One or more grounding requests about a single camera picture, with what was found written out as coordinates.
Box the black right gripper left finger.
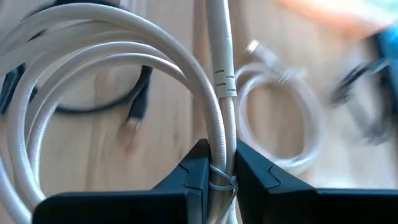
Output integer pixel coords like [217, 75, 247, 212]
[32, 138, 211, 224]

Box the black hdmi cable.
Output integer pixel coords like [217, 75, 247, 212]
[0, 0, 154, 131]
[329, 58, 398, 144]

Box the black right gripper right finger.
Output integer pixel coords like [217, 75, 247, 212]
[235, 139, 398, 224]

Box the white ethernet cable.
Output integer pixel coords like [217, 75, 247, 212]
[0, 0, 240, 224]
[234, 39, 327, 175]

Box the orange plastic bin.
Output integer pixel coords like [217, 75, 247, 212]
[273, 0, 398, 38]

